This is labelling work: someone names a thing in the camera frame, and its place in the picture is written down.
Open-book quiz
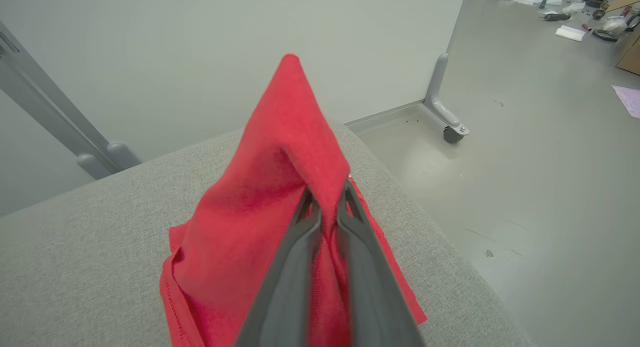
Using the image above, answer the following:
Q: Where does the red Bulls 23 jersey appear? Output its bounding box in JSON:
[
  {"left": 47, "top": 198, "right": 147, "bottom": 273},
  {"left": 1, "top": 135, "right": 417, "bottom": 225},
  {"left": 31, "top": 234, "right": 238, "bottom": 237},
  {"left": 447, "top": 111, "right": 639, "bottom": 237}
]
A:
[{"left": 160, "top": 53, "right": 428, "bottom": 347}]

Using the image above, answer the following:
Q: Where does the grey fabric sofa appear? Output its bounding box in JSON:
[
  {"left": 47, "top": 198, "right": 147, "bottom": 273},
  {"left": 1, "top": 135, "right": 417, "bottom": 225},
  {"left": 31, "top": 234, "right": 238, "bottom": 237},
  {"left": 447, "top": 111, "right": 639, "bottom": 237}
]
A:
[{"left": 0, "top": 121, "right": 536, "bottom": 347}]

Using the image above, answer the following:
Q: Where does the white foam block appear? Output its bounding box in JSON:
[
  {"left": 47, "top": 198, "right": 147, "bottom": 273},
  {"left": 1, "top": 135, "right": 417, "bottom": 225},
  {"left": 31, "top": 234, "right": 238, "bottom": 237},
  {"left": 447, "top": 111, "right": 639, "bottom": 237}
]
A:
[{"left": 555, "top": 25, "right": 586, "bottom": 42}]

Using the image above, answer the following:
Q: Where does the grey partition post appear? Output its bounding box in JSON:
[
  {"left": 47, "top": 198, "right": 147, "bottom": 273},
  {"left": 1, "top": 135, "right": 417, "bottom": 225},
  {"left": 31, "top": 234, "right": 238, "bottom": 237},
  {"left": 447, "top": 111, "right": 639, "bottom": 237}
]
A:
[{"left": 0, "top": 21, "right": 142, "bottom": 180}]

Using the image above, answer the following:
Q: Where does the grey partition foot with caster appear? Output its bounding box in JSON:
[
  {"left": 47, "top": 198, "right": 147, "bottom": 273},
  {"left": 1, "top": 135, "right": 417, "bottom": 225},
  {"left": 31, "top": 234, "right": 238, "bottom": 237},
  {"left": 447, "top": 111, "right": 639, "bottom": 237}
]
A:
[{"left": 424, "top": 53, "right": 470, "bottom": 144}]

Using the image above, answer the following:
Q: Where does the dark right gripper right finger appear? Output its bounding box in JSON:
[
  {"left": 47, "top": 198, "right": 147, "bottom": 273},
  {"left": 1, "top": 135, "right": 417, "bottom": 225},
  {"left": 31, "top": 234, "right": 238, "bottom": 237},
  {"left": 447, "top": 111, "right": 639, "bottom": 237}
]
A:
[{"left": 336, "top": 179, "right": 426, "bottom": 347}]

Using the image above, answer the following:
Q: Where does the clear plastic bag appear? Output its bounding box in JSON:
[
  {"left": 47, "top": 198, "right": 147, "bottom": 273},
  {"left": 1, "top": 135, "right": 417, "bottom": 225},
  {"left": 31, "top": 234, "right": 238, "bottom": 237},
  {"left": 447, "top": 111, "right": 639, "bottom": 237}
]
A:
[{"left": 601, "top": 16, "right": 628, "bottom": 34}]

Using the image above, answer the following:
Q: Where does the pink paper sheet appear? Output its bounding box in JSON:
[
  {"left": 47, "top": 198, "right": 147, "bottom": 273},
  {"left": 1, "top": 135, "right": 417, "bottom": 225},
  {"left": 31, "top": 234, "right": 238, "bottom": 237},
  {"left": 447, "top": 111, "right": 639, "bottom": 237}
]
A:
[{"left": 612, "top": 85, "right": 640, "bottom": 119}]

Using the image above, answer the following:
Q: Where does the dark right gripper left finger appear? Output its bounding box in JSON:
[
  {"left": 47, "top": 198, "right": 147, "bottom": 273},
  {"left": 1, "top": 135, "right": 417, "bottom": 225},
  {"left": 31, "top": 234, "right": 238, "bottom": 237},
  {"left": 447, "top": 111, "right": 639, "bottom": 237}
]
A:
[{"left": 235, "top": 187, "right": 323, "bottom": 347}]

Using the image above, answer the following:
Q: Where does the brown cardboard box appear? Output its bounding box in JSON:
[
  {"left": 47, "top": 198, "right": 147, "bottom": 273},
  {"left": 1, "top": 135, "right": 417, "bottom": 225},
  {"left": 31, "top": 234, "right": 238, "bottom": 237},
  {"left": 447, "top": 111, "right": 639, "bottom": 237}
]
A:
[{"left": 616, "top": 29, "right": 640, "bottom": 77}]

